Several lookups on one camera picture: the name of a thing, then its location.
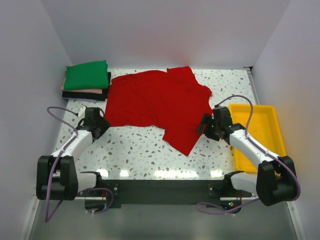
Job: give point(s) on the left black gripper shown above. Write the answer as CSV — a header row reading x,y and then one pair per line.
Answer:
x,y
105,125

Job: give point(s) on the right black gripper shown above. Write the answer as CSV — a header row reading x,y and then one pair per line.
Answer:
x,y
207,119

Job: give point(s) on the red t shirt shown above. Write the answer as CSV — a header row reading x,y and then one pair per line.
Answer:
x,y
172,100

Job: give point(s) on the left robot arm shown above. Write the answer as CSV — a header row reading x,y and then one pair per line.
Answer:
x,y
57,177

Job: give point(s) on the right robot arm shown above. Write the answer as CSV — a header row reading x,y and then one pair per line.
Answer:
x,y
261,166

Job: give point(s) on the pink folded t shirt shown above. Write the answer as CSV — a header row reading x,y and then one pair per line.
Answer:
x,y
90,91

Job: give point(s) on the green folded t shirt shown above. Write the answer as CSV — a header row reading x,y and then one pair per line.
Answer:
x,y
88,75

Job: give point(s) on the yellow plastic tray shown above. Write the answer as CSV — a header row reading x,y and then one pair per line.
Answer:
x,y
264,127

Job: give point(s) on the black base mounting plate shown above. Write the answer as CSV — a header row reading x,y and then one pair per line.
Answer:
x,y
169,192

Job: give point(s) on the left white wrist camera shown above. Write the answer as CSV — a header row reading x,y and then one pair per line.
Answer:
x,y
81,112

